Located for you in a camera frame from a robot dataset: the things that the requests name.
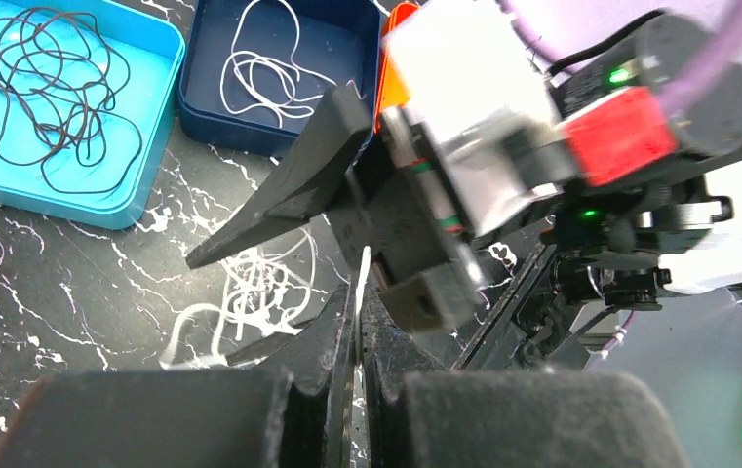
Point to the orange plastic tray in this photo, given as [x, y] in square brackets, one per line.
[389, 91]

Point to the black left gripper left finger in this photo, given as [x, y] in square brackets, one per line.
[291, 410]

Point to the dark blue plastic tray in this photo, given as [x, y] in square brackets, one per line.
[254, 71]

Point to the teal plastic tray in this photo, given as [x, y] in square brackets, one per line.
[86, 107]

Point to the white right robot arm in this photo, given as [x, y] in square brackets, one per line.
[651, 221]

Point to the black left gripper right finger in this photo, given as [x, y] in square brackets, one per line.
[420, 414]

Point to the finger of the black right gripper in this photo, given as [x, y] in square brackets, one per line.
[302, 185]

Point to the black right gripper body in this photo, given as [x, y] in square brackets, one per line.
[421, 280]

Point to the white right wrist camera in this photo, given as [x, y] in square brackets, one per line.
[481, 132]

